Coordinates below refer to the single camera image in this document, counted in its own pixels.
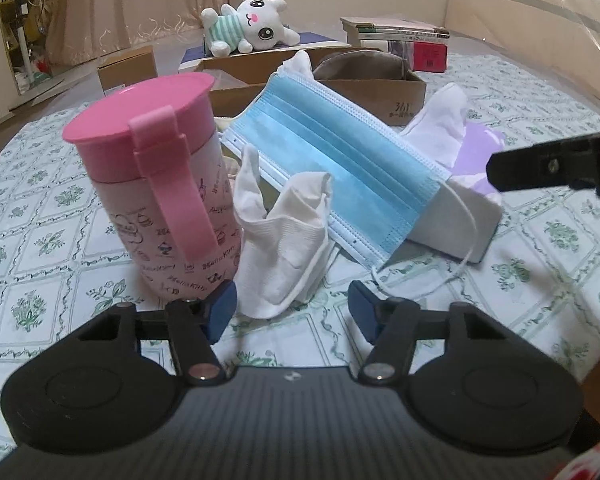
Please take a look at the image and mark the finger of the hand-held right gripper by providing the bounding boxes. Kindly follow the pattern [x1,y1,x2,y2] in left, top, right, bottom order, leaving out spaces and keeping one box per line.
[486,129,600,198]

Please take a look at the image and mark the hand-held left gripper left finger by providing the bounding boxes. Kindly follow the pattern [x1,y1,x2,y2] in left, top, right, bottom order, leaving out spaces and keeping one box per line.
[70,280,238,386]

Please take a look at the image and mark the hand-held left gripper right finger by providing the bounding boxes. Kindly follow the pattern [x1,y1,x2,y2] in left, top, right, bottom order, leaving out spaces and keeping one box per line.
[347,280,516,386]

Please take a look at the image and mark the white embossed paper towel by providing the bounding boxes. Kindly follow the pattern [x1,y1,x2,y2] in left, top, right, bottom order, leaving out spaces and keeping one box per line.
[232,144,337,320]

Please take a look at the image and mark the purple tissue pack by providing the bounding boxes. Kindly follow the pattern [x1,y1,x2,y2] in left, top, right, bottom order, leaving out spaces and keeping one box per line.
[397,82,505,265]

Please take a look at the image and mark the blue surgical face mask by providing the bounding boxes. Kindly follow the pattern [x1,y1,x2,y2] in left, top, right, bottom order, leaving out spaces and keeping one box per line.
[220,71,481,306]

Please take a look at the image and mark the clear plastic package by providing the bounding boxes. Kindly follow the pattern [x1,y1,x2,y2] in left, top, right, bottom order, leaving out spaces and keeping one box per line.
[211,70,253,92]

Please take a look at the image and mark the pink lidded printed cup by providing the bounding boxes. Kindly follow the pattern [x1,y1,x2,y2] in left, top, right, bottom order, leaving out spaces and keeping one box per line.
[62,72,243,303]

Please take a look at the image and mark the plastic wrapped wooden headboard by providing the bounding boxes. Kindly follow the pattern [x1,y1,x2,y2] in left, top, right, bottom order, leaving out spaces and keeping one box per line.
[445,0,600,126]

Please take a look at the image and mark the pink book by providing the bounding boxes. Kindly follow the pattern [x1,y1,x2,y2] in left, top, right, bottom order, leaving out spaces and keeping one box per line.
[387,40,448,73]

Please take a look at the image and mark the stack of books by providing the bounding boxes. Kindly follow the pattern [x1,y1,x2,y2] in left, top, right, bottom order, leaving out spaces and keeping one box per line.
[340,16,451,56]

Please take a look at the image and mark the floral green white tablecloth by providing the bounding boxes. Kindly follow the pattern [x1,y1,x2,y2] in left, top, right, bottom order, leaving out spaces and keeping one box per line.
[0,52,600,411]

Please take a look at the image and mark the flat dark blue box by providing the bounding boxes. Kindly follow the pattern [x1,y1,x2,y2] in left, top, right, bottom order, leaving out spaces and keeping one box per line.
[177,31,351,73]

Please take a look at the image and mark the crumpled white tissue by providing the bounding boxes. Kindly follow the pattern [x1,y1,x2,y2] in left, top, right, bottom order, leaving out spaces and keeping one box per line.
[275,50,313,81]

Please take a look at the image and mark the small closed cardboard box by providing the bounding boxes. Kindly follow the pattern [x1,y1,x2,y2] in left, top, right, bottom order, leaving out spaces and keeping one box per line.
[97,45,158,97]

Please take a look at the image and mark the red patterned cloth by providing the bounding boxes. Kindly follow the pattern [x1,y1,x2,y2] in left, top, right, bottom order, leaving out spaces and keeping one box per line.
[555,440,600,480]

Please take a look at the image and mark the white plush toy striped shirt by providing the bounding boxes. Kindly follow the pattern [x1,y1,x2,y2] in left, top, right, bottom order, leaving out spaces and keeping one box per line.
[201,0,301,57]

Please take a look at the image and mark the beige curtain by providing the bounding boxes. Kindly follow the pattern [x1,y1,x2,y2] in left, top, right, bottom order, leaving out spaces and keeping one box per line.
[45,0,243,66]

